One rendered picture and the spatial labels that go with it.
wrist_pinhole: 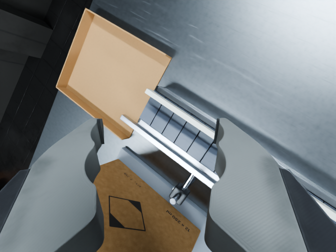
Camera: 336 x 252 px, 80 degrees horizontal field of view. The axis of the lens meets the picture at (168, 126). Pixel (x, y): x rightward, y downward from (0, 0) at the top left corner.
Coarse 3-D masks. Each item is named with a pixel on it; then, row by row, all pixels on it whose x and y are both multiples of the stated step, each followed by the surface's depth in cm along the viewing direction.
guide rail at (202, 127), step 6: (150, 90) 47; (150, 96) 47; (156, 96) 46; (162, 102) 46; (168, 102) 45; (168, 108) 45; (174, 108) 45; (180, 114) 44; (186, 114) 44; (186, 120) 44; (192, 120) 43; (198, 126) 43; (204, 126) 42; (204, 132) 42; (210, 132) 42; (324, 204) 36; (324, 210) 35; (330, 210) 35; (330, 216) 35
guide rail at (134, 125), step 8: (128, 120) 44; (136, 128) 44; (144, 136) 43; (152, 136) 43; (160, 144) 42; (168, 152) 41; (176, 152) 42; (176, 160) 40; (184, 160) 40; (192, 168) 39; (200, 176) 39; (208, 176) 39; (208, 184) 38
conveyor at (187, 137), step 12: (144, 108) 52; (156, 108) 50; (180, 108) 48; (144, 120) 52; (156, 120) 51; (168, 120) 49; (180, 120) 48; (168, 132) 50; (180, 132) 48; (192, 132) 47; (180, 144) 49; (192, 144) 47; (204, 144) 46; (192, 156) 48; (204, 156) 46
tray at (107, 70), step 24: (96, 24) 62; (72, 48) 62; (96, 48) 62; (120, 48) 59; (144, 48) 56; (72, 72) 67; (96, 72) 63; (120, 72) 59; (144, 72) 56; (72, 96) 65; (96, 96) 64; (120, 96) 60; (144, 96) 57; (120, 120) 61
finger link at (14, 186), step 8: (16, 176) 8; (24, 176) 8; (8, 184) 7; (16, 184) 7; (0, 192) 7; (8, 192) 7; (16, 192) 7; (0, 200) 7; (8, 200) 7; (0, 208) 6; (8, 208) 6; (0, 216) 6; (0, 224) 6
